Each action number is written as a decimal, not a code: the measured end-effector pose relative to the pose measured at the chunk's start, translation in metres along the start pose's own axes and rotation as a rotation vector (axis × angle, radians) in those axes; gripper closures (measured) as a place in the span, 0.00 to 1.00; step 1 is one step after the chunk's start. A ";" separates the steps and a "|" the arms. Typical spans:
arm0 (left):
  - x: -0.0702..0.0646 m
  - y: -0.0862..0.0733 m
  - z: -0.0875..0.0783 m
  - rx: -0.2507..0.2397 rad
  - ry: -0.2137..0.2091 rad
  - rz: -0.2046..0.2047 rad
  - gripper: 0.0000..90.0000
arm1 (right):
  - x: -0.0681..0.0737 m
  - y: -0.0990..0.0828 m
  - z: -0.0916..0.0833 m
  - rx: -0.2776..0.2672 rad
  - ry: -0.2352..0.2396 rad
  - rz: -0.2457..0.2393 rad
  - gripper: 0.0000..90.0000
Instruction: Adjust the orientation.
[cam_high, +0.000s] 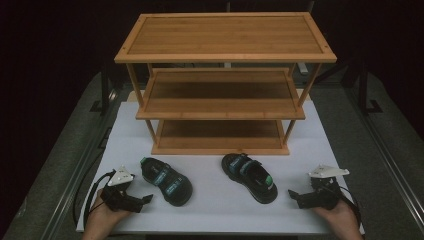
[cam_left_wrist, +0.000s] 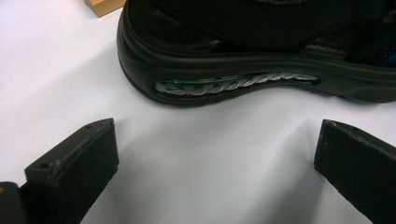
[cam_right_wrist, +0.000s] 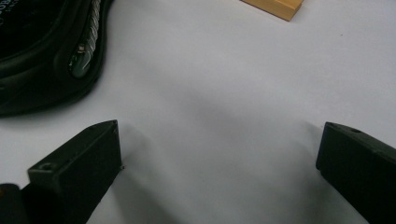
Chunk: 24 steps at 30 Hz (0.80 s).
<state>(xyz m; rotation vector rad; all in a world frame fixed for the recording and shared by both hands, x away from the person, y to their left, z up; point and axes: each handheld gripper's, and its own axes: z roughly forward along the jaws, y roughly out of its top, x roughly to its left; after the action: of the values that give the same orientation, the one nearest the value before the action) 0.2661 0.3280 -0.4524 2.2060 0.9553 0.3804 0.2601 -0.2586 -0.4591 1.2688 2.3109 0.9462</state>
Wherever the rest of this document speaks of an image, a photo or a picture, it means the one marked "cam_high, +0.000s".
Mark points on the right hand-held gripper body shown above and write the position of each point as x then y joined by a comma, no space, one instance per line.
321,191

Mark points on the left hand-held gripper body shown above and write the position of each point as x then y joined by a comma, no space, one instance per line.
120,196

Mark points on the wooden three-tier shoe rack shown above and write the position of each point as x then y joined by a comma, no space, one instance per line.
225,35

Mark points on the person's left hand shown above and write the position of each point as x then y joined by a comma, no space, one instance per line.
106,216

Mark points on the person's right hand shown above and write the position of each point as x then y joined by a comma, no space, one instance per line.
336,216

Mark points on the white table board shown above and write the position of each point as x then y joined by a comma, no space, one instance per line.
216,206

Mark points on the black metal stand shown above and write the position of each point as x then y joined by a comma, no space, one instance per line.
105,86
363,86

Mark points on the small white object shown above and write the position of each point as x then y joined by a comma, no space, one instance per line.
303,68

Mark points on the metal table rail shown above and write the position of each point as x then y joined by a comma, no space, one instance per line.
390,150
76,173

